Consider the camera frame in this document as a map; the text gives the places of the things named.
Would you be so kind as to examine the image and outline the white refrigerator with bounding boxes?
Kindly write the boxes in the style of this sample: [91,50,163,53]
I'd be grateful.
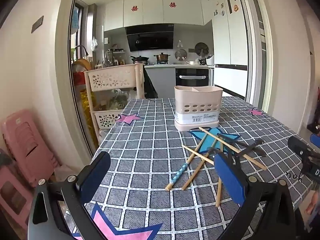
[211,0,249,98]

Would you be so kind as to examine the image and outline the metal cooking pot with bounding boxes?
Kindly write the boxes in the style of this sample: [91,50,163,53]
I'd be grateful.
[153,52,171,63]

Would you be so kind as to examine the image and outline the grey checked star tablecloth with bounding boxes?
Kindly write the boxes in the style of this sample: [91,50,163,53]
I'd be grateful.
[60,96,320,240]

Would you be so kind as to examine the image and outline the yellow packaged bags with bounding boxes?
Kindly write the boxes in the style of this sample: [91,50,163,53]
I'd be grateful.
[79,90,97,132]

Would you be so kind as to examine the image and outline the curved kitchen faucet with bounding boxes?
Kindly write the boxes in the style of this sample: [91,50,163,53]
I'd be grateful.
[74,45,89,58]

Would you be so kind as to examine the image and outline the round wall-mounted lid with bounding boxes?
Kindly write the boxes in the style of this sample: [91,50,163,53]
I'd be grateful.
[174,49,187,62]
[195,42,208,56]

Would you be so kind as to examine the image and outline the beige plastic utensil holder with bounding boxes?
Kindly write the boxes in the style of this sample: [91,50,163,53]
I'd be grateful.
[174,85,224,132]

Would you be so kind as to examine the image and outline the person's right hand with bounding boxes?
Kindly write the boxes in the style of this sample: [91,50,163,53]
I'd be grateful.
[307,191,320,215]

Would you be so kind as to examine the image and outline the white wall cabinets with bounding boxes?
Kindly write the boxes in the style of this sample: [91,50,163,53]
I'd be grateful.
[104,0,213,32]

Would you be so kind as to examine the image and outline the dark wall switch plate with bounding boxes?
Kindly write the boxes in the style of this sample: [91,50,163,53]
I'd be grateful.
[31,16,44,34]

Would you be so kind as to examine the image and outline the blue hanging cloth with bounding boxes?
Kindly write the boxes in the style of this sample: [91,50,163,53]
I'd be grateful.
[72,7,81,34]

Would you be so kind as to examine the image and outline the wooden chopstick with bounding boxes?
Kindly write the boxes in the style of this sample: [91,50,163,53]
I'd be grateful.
[181,144,216,165]
[199,127,267,171]
[181,140,218,190]
[216,144,224,207]

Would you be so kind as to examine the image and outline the pink plastic stool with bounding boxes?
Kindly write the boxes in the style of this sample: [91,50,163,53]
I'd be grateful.
[0,150,34,232]

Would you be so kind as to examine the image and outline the black built-in oven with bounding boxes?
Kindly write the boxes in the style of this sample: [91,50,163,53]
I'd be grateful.
[175,68,209,87]

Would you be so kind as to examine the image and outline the leafy greens in bag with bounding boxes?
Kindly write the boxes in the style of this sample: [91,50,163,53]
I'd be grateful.
[107,89,137,111]

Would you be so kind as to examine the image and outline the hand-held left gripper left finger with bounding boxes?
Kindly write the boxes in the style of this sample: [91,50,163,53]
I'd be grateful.
[27,151,111,240]

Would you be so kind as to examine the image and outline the group of fridge magnets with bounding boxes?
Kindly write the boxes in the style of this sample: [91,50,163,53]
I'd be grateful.
[213,0,241,17]

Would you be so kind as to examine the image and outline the beige plastic trolley rack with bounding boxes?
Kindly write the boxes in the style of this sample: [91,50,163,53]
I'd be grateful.
[84,64,146,130]

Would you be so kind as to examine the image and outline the black wok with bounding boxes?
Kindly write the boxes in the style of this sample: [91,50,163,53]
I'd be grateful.
[130,56,150,64]

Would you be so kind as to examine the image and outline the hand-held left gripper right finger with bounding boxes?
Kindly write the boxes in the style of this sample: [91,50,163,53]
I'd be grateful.
[214,152,297,240]

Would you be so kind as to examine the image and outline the black range hood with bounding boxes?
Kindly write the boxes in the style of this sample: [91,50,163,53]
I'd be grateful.
[125,24,175,52]

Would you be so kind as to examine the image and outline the chopstick with blue patterned band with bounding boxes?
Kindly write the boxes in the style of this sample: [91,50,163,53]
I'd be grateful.
[165,133,208,191]

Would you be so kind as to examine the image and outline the black bag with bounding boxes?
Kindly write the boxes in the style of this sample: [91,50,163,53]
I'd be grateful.
[142,66,159,99]

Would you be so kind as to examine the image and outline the stack of pink stools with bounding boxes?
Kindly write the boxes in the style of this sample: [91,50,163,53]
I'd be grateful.
[0,109,60,188]

